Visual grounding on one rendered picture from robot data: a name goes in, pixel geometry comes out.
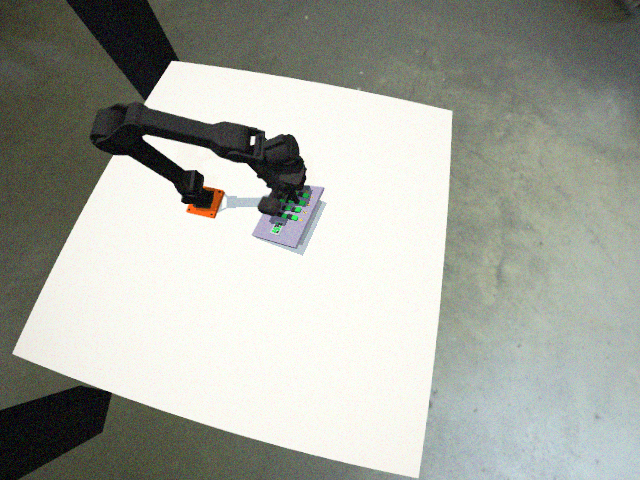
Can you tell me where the pale lavender switch panel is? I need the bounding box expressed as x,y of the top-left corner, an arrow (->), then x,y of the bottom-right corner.
251,185 -> 325,249

